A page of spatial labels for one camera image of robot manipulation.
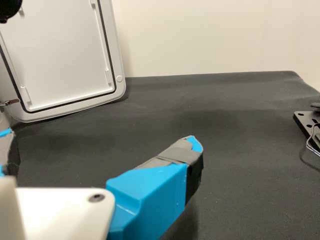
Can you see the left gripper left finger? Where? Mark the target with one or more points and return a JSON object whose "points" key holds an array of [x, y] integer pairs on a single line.
{"points": [[11, 152]]}

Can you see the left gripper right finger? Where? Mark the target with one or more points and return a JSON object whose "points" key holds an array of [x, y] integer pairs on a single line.
{"points": [[160, 185]]}

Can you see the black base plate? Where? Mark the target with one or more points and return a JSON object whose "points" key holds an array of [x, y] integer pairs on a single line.
{"points": [[303, 120]]}

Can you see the incubator door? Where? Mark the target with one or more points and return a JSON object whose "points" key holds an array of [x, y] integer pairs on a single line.
{"points": [[62, 55]]}

